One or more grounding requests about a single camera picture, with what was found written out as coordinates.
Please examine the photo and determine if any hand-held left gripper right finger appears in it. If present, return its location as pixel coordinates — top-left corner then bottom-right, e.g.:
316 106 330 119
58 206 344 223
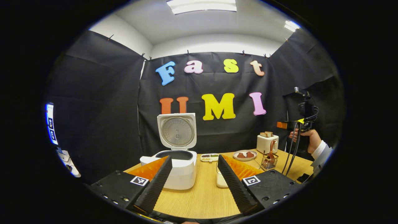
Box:
217 154 302 215

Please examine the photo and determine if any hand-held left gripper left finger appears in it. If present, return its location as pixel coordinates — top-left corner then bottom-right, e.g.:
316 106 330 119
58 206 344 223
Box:
90 155 173 215

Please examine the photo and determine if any white rice container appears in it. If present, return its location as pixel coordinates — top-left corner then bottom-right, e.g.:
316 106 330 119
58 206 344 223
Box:
216 171 229 188

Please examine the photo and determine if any white rice cooker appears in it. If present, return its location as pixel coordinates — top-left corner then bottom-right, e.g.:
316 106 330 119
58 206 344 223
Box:
140 113 197 190

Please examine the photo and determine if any brown wooden spoon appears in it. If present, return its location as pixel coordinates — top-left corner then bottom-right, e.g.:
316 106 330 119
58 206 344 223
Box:
267 140 277 165

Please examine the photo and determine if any metal wire chopstick holder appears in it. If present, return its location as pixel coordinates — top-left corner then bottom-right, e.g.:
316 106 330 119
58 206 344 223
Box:
261 153 279 170

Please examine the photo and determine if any white round plate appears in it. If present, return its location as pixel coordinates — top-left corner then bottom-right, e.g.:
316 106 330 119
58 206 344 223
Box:
233 150 258 161

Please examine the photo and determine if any white toaster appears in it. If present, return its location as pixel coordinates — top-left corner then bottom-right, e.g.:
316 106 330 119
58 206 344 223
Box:
257 134 279 155

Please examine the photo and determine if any white divided bean dish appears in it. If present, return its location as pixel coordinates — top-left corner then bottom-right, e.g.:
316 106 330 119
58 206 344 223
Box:
200 153 220 162

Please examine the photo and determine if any small ceiling light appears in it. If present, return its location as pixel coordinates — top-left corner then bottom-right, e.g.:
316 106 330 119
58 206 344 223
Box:
284 20 300 32

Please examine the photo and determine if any black backdrop cloth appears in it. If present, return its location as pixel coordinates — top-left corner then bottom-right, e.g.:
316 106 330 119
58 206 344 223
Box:
45 29 346 184

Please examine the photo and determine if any computer monitor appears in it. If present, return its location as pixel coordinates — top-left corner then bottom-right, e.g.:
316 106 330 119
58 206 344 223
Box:
45 103 59 146

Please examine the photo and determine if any long ceiling light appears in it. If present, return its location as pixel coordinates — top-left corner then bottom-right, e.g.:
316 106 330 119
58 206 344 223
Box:
166 0 237 15

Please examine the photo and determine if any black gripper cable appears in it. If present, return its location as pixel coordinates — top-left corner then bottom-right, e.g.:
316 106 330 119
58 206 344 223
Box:
285 124 303 176
281 123 299 174

